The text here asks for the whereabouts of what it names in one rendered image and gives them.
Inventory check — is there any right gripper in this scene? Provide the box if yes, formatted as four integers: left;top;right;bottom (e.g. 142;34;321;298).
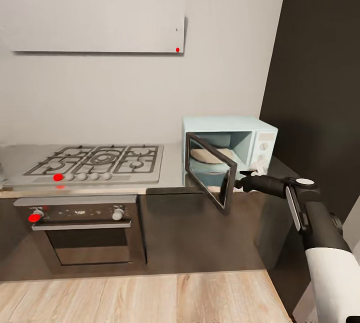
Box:
234;170;272;195

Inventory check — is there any microwave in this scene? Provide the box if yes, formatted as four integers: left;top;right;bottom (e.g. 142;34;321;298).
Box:
182;115;278;217

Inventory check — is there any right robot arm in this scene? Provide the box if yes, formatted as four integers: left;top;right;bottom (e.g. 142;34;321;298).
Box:
234;158;360;323

